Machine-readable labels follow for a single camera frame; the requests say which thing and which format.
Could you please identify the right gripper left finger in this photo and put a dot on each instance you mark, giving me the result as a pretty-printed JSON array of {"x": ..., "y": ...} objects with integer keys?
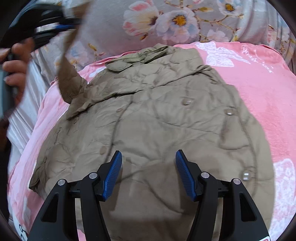
[{"x": 57, "y": 218}]

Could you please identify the grey floral bedding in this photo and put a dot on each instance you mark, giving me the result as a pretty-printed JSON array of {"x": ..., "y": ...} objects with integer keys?
[{"x": 114, "y": 27}]

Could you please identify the white satin curtain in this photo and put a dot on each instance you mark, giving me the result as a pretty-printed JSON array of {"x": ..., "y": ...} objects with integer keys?
[{"x": 24, "y": 118}]

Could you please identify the khaki quilted jacket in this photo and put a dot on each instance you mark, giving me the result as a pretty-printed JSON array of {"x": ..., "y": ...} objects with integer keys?
[{"x": 148, "y": 105}]

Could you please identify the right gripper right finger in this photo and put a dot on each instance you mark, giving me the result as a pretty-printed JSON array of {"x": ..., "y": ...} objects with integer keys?
[{"x": 241, "y": 219}]

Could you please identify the person left hand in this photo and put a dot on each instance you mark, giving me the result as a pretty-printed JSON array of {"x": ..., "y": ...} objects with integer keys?
[{"x": 18, "y": 68}]

